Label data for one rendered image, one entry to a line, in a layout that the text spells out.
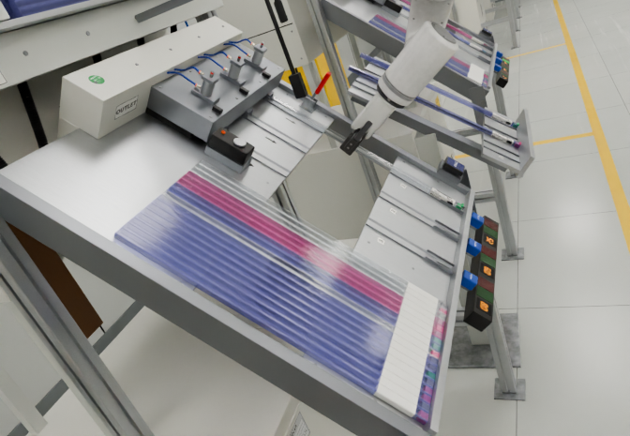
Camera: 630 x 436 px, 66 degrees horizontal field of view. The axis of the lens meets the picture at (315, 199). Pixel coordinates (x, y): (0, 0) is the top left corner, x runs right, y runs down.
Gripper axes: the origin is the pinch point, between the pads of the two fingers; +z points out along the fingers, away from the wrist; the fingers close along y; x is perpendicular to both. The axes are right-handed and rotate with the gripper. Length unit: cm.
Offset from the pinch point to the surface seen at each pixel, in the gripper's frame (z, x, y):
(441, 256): -3.7, 27.1, 19.5
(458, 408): 51, 79, -4
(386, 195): -1.2, 12.5, 10.2
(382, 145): -0.4, 6.6, -8.1
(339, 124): 2.3, -4.8, -8.1
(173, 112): 2.6, -30.4, 27.9
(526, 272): 35, 90, -70
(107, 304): 185, -41, -39
